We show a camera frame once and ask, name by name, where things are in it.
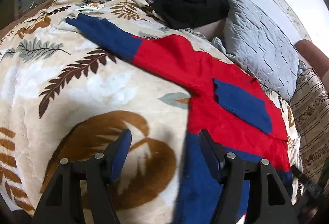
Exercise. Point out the cream leaf-print fleece blanket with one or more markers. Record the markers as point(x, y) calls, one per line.
point(63, 97)

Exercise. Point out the red and blue knit sweater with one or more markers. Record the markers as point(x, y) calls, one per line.
point(224, 100)

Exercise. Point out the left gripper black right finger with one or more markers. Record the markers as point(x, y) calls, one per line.
point(251, 192)

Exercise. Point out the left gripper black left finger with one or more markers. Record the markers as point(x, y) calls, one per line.
point(84, 183)

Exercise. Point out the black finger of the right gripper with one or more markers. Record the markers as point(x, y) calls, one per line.
point(314, 193)

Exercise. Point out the grey quilted pillow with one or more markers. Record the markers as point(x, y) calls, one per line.
point(257, 45)

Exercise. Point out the brown and beige bolster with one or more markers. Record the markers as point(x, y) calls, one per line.
point(314, 56)

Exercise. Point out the brown striped patterned quilt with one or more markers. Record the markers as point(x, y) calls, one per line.
point(309, 105)

